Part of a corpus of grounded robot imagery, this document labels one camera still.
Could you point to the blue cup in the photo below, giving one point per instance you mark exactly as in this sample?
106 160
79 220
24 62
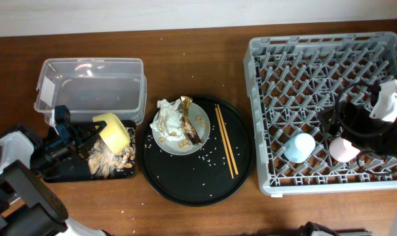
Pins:
299 148

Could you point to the wooden chopstick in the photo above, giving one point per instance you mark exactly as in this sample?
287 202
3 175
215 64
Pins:
218 115
232 158

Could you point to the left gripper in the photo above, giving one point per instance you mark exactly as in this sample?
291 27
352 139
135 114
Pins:
78 137

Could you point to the grey plate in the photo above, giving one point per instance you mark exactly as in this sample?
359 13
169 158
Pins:
200 120

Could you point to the round black serving tray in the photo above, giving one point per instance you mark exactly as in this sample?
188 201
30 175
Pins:
203 177

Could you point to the clear plastic waste bin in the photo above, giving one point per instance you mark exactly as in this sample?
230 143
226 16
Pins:
92 86

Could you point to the grey dishwasher rack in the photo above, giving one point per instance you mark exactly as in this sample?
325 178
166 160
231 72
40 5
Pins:
289 81

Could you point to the wooden chopstick right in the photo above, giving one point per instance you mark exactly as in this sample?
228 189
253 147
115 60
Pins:
232 158

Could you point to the yellow bowl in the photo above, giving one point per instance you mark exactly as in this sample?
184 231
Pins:
114 134

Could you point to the wooden chopstick left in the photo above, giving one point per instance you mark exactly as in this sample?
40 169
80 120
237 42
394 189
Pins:
218 115

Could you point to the black rectangular tray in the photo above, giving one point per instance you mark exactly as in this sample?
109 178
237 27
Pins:
76 169

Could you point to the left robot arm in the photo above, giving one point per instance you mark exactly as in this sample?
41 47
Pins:
27 205

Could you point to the peanut shell food scraps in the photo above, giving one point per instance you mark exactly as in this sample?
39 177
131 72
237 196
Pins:
103 163

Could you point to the pink cup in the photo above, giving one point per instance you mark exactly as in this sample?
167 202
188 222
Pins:
342 150

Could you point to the white tissue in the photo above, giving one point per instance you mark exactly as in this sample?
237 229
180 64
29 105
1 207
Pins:
169 120

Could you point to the brown snack wrapper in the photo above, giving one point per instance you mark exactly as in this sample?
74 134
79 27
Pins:
187 127

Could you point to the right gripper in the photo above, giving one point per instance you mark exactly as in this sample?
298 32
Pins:
358 115

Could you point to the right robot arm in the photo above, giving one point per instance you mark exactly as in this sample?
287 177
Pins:
390 136

